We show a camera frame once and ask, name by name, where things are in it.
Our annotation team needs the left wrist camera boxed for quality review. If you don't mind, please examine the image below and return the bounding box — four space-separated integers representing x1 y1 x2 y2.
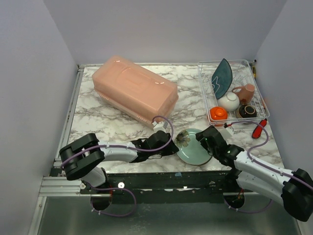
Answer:
152 121 168 133

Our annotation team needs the teal square plate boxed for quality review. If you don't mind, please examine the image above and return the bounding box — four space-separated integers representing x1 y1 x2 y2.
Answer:
211 59 233 99

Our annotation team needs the light green round plate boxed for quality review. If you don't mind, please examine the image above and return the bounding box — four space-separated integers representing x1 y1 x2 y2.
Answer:
174 128 212 165

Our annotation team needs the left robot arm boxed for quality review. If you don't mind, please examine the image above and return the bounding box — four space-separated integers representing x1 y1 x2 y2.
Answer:
59 131 179 188

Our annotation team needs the white wire dish rack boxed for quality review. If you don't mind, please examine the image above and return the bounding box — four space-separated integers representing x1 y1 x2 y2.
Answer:
197 59 270 126

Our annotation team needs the pink grey mug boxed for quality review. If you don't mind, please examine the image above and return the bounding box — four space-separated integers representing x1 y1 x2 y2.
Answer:
232 84 255 104

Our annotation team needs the red handled tool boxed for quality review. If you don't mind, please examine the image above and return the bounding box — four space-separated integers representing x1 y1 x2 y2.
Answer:
251 118 268 139

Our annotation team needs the pink translucent storage box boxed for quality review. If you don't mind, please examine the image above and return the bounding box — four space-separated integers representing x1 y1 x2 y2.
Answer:
92 56 179 128

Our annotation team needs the orange bowl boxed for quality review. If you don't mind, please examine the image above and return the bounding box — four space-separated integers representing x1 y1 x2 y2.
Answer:
209 106 228 121

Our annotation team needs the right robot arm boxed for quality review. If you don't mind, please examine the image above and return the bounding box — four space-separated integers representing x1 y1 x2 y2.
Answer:
196 126 313 222

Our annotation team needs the brown beige bowl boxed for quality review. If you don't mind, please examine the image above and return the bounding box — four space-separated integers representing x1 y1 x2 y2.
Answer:
236 104 257 118

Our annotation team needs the white bowl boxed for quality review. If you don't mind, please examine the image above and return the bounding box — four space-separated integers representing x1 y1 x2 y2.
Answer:
217 92 240 112

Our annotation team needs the black mounting rail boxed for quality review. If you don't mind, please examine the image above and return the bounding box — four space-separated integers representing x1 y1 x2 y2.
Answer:
80 170 241 204

